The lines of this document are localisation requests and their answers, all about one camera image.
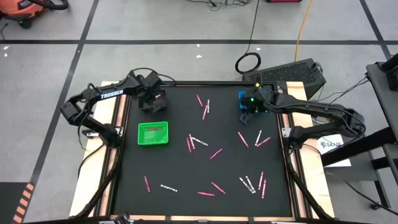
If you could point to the pink crayon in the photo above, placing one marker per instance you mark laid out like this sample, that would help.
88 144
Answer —
147 184
206 193
204 112
263 188
260 180
218 187
263 142
188 145
191 141
242 139
215 154
199 100
154 129

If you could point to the red object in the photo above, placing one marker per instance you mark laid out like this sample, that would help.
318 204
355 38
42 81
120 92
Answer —
283 1

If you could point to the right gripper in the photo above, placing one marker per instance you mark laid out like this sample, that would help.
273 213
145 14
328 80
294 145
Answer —
253 104

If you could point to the green plastic basket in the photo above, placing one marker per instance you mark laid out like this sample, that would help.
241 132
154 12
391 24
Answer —
143 140

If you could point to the black computer tower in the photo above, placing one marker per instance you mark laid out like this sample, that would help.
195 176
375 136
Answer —
295 73

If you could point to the orange shop vacuum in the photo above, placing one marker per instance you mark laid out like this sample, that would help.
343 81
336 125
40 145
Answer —
18 9

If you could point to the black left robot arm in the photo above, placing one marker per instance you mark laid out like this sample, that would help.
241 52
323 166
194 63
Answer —
109 93

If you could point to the black metal cart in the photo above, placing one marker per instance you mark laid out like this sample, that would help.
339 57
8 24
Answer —
382 93

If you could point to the white paper sheet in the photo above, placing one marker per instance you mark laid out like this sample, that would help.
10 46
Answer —
339 155

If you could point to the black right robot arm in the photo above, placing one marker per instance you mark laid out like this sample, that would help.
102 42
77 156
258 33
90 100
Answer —
311 107

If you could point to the blue plastic basket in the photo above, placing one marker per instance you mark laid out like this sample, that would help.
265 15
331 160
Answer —
241 99

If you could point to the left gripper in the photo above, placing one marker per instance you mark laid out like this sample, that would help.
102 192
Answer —
152 104

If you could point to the black table mat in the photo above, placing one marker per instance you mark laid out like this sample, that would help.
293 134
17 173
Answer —
174 168

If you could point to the black metal table frame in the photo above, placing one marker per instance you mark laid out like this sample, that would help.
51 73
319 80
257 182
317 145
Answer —
217 83

